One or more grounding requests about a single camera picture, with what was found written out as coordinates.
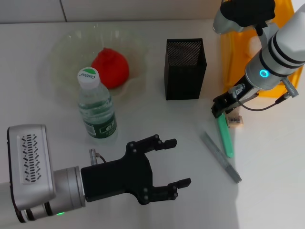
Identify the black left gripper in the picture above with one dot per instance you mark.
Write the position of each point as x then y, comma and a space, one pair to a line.
116, 179

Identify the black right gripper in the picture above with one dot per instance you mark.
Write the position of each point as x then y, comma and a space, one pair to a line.
246, 91

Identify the eraser with barcode sleeve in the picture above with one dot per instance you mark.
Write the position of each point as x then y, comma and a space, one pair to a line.
236, 120

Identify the green pen with white cap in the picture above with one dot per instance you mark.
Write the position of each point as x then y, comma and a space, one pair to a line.
226, 138

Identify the grey marker pen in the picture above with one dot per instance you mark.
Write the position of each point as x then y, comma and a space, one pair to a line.
221, 159

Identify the clear bottle with green label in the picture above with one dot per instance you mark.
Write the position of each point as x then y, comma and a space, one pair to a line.
97, 109

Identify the red-orange orange fruit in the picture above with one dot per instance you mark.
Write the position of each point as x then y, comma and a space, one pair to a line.
114, 69

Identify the black mesh pen holder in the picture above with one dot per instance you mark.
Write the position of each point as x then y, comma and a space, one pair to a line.
183, 78

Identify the clear green glass fruit plate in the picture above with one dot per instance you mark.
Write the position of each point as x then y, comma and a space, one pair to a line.
64, 47

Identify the yellow plastic bin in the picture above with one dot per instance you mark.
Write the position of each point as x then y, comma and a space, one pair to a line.
233, 59

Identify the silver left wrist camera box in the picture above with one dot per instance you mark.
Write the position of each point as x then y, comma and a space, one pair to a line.
31, 162

